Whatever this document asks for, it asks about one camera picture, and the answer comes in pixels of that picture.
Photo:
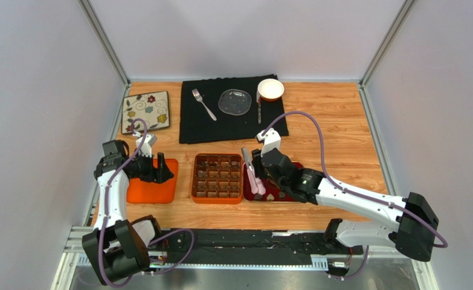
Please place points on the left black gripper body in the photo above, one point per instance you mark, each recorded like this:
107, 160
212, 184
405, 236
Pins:
140, 167

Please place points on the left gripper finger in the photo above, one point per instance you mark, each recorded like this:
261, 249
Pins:
147, 173
163, 173

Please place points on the orange chocolate box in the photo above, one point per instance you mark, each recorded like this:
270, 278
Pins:
223, 184

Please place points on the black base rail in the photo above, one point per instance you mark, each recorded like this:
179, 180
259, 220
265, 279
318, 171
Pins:
247, 248

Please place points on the dark handled knife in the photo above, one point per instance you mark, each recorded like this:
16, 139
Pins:
259, 112

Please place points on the light leaf chocolate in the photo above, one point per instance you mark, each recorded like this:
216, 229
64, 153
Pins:
201, 174

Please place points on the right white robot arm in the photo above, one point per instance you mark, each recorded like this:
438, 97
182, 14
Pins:
407, 224

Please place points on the white orange bowl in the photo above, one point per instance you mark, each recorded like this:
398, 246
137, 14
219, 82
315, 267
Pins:
270, 90

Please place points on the silver fork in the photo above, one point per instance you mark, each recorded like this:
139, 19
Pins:
199, 99

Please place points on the dark leaf chocolate front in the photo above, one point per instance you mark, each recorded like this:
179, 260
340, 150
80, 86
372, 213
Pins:
258, 196

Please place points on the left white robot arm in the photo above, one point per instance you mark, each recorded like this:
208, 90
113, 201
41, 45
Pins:
117, 248

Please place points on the floral square plate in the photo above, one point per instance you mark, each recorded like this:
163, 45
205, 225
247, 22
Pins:
151, 107

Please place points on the red lacquer tray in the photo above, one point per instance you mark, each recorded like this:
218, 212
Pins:
273, 194

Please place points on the orange tin lid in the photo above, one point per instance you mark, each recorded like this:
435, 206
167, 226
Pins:
140, 192

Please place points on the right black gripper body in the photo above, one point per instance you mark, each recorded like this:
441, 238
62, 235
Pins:
263, 170

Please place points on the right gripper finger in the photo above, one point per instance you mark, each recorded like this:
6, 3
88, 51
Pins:
271, 175
259, 171

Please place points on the pink handled metal tongs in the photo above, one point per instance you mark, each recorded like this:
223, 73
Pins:
257, 186

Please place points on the clear glass plate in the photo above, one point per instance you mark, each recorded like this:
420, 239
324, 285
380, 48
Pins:
235, 102

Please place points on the black cloth mat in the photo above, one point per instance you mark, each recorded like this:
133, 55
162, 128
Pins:
196, 126

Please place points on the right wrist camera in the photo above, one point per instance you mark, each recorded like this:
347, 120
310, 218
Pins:
270, 140

